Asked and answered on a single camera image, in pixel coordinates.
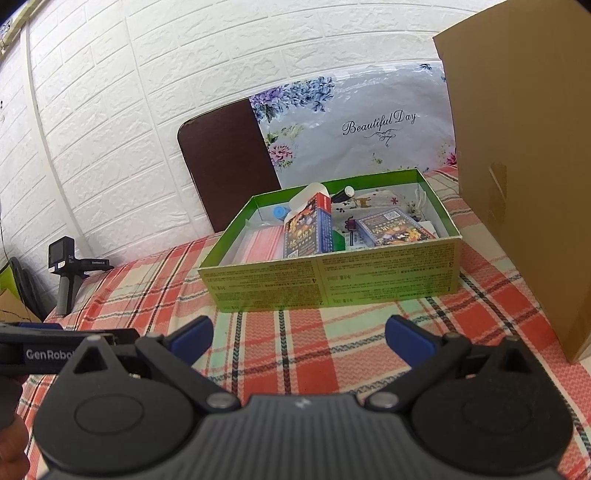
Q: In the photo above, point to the plaid bed sheet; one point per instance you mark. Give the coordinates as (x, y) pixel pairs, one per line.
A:
(323, 341)

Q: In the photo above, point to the white plastic bottle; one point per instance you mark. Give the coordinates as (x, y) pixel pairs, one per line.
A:
(307, 196)

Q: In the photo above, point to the flat cardboard sheet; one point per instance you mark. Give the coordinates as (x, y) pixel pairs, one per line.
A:
(16, 309)

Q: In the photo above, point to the idle hand-held gripper device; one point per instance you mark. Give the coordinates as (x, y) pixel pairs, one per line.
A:
(64, 290)

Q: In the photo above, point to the black round object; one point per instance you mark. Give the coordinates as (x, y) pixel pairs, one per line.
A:
(25, 286)

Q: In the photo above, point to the red card box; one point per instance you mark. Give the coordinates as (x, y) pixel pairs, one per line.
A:
(304, 230)

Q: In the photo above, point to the small blue container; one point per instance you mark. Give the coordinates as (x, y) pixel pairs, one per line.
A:
(280, 214)

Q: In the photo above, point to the small dark bottle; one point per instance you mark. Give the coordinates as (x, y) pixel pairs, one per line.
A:
(345, 196)

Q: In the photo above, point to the pink mask packet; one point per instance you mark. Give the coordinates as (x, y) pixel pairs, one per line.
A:
(263, 244)

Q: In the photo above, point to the large brown cardboard box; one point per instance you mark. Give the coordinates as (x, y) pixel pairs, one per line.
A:
(521, 161)

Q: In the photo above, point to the small green white box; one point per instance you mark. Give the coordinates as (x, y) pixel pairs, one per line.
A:
(339, 242)

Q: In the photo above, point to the blue card box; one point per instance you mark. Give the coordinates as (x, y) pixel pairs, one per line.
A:
(397, 228)

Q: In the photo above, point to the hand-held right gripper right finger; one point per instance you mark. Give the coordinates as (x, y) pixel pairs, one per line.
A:
(406, 339)

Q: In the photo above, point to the dark brown chair back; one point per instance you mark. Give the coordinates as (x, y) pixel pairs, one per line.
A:
(221, 166)

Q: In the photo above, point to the white medicine box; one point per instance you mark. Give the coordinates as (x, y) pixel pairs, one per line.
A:
(436, 230)

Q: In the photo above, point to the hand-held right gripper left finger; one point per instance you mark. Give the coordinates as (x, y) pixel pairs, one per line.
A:
(194, 334)

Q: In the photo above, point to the green board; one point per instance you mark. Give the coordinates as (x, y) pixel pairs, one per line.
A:
(5, 277)

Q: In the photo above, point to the floral plastic sheet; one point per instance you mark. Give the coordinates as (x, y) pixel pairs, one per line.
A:
(351, 147)

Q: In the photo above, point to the person's left hand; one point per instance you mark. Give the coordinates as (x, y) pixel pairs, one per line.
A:
(13, 450)

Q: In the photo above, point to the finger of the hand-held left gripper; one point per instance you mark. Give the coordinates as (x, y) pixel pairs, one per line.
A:
(41, 326)

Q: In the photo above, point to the green cardboard box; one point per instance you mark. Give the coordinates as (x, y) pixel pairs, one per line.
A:
(323, 281)

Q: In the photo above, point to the floral fabric pouch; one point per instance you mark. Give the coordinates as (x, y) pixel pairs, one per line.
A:
(383, 201)

